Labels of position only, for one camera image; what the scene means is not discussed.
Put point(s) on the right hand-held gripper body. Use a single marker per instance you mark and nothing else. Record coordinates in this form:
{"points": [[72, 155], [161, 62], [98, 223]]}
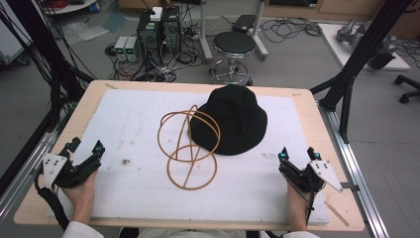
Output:
{"points": [[308, 178]]}

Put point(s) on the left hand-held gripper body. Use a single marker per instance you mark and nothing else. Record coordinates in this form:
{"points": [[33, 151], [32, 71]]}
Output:
{"points": [[71, 172]]}

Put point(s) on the black bucket hat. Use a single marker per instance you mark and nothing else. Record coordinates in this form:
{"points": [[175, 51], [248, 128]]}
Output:
{"points": [[231, 119]]}

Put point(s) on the person's right hand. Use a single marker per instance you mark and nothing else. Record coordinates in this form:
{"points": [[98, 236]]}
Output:
{"points": [[297, 201]]}

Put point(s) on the person's left hand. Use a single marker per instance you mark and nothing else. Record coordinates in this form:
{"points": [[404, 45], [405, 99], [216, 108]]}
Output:
{"points": [[82, 196]]}

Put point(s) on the strip of tan tape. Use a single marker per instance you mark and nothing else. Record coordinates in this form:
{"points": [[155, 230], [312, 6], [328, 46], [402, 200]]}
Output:
{"points": [[336, 214]]}

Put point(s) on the white foam mat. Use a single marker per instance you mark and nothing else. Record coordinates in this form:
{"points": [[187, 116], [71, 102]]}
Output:
{"points": [[132, 198]]}

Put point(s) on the white power supply box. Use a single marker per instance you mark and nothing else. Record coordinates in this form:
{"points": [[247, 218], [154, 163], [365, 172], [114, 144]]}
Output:
{"points": [[120, 48], [132, 49]]}

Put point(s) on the white board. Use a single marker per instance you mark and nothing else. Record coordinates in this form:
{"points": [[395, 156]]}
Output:
{"points": [[333, 43]]}

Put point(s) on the black office chair base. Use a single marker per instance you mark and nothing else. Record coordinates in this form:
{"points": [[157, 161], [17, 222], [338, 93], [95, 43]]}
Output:
{"points": [[407, 87]]}

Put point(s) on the person's white clothing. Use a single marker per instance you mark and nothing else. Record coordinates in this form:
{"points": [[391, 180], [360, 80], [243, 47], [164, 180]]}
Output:
{"points": [[191, 234]]}

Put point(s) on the black round stool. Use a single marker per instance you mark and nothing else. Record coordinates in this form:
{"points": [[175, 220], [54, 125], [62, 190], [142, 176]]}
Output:
{"points": [[233, 43]]}

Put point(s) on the black computer tower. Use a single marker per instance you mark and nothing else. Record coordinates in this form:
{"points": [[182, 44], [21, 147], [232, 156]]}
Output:
{"points": [[171, 28], [148, 36]]}

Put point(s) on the white table leg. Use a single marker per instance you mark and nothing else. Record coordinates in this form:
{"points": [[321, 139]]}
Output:
{"points": [[204, 36], [259, 33]]}

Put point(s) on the grey robot part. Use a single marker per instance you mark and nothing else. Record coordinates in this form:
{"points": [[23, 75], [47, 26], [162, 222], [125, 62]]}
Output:
{"points": [[353, 33]]}

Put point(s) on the flat black box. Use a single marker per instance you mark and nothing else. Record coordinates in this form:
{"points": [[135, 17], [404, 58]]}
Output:
{"points": [[243, 23]]}

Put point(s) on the small white box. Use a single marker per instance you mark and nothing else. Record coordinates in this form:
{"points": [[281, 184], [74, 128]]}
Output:
{"points": [[156, 14]]}

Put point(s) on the aluminium rail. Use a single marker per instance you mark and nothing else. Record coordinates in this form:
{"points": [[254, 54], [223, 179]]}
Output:
{"points": [[356, 178], [23, 172]]}

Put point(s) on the black metal frame post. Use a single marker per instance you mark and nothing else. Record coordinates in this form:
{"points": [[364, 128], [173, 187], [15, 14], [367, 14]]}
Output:
{"points": [[360, 56], [39, 43]]}

